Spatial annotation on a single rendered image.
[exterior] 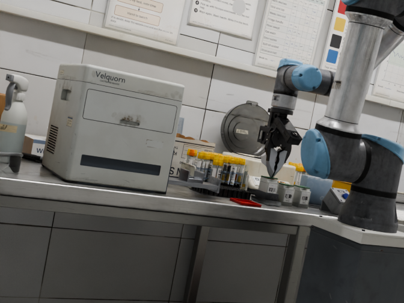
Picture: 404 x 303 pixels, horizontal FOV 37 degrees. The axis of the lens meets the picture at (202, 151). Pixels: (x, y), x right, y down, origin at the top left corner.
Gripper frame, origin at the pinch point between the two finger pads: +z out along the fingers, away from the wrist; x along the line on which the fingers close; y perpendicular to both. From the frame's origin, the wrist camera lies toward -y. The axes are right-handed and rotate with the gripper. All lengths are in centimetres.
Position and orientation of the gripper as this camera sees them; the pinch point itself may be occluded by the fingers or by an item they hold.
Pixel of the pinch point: (273, 173)
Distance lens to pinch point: 188.0
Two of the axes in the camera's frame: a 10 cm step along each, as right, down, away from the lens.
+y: -4.6, -1.3, 8.8
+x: -8.7, -1.4, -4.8
